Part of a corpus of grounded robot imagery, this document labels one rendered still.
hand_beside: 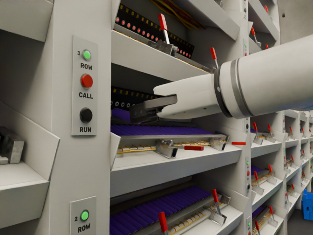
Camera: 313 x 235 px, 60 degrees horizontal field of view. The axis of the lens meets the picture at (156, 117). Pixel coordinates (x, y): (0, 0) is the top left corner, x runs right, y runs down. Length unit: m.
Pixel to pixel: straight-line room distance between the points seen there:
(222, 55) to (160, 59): 0.49
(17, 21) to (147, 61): 0.23
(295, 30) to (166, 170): 0.32
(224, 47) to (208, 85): 0.62
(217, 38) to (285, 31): 0.54
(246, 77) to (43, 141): 0.25
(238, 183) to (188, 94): 0.60
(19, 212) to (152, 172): 0.23
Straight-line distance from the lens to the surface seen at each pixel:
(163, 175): 0.52
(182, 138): 0.65
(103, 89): 0.38
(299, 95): 0.36
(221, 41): 0.99
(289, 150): 2.31
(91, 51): 0.37
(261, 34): 1.72
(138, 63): 0.46
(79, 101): 0.35
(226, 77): 0.37
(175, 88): 0.39
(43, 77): 0.34
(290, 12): 0.47
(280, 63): 0.36
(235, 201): 0.95
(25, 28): 0.34
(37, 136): 0.34
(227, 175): 0.95
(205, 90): 0.37
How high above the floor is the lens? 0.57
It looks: 3 degrees up
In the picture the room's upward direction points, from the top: straight up
